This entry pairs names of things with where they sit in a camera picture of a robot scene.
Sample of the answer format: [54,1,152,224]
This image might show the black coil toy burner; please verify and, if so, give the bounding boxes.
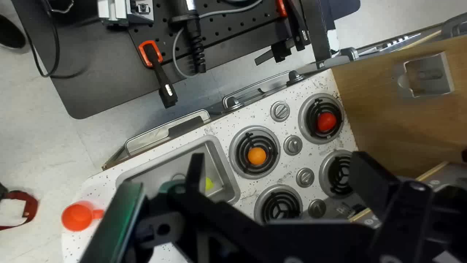
[228,124,284,179]
[253,182,307,226]
[298,91,348,146]
[319,148,355,198]

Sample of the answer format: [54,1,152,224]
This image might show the silver metal bracket block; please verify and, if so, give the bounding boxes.
[98,0,158,26]

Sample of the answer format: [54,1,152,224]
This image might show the thin grey cable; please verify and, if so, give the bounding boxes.
[171,0,268,80]

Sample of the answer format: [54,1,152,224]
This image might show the orange handled black clamp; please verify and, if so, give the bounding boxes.
[136,39,180,109]
[254,0,313,67]

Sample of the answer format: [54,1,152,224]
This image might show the red strap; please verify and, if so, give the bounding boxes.
[0,188,41,232]

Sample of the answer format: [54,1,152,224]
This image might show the orange cup with handle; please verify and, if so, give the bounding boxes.
[60,201,107,233]

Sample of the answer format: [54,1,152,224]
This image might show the square metal door plate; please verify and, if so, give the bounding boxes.
[397,51,457,99]

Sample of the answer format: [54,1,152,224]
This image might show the dark grey cart top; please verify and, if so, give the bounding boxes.
[14,0,362,121]

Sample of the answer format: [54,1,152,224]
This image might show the white speckled kitchen counter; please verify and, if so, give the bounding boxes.
[60,67,373,263]

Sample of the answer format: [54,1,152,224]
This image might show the grey oven door handle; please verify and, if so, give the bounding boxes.
[126,108,212,151]

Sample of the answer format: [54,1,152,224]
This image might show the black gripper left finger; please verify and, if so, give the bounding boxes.
[186,151,208,194]

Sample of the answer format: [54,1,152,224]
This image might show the grey round stove knob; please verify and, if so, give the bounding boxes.
[307,198,329,219]
[269,99,292,122]
[284,134,305,156]
[295,166,317,188]

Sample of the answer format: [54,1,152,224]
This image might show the wooden cabinet door panel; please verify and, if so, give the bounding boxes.
[332,33,467,179]

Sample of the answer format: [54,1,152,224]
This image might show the black round object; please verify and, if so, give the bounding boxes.
[0,13,28,51]

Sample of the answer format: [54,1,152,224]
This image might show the black perforated breadboard plate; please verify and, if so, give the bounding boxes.
[125,0,316,75]

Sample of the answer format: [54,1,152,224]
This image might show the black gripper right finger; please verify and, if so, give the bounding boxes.
[348,150,403,217]

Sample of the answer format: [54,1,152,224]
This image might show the grey metal sink basin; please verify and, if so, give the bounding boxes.
[116,135,243,207]

